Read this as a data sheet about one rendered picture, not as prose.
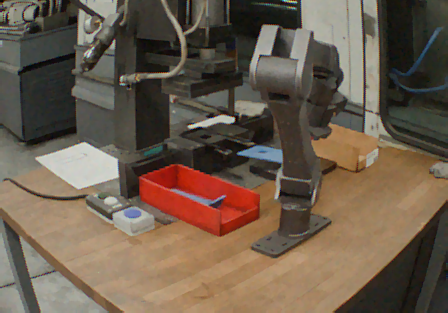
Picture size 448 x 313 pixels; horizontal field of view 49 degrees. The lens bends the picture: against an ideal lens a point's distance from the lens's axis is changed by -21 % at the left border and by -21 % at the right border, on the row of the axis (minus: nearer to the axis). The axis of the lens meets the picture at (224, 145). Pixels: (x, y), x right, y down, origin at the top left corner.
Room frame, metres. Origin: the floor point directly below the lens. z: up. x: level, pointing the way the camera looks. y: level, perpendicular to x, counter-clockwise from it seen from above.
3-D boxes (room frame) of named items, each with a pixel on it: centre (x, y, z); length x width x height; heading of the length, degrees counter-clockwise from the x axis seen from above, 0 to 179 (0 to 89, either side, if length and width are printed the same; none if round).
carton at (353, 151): (1.53, -0.30, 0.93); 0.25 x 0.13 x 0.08; 47
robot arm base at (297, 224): (1.07, -0.14, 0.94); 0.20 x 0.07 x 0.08; 137
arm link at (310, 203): (1.08, -0.14, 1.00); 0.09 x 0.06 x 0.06; 64
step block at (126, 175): (1.28, 0.21, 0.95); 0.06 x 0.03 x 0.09; 137
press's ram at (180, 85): (1.50, 0.10, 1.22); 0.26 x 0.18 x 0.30; 47
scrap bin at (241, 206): (1.20, 0.06, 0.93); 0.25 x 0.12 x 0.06; 47
